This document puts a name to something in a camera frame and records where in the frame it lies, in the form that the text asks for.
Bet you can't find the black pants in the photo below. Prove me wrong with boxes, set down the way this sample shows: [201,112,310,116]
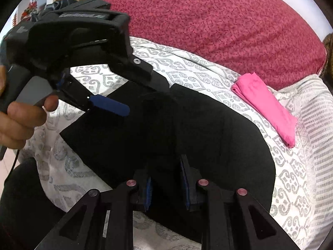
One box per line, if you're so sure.
[60,82,275,242]

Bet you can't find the red patterned pillow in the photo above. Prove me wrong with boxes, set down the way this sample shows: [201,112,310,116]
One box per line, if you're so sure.
[104,0,327,90]

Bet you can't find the pink folded cloth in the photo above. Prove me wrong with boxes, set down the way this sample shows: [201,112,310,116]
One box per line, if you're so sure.
[231,73,297,148]

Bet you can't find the leopard print blanket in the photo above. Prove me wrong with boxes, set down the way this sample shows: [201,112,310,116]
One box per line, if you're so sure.
[321,33,333,82]

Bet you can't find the dark clothed person leg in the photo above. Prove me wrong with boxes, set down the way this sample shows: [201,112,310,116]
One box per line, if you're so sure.
[1,158,66,249]

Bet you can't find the person left hand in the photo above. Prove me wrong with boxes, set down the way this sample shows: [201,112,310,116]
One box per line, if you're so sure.
[0,66,60,150]

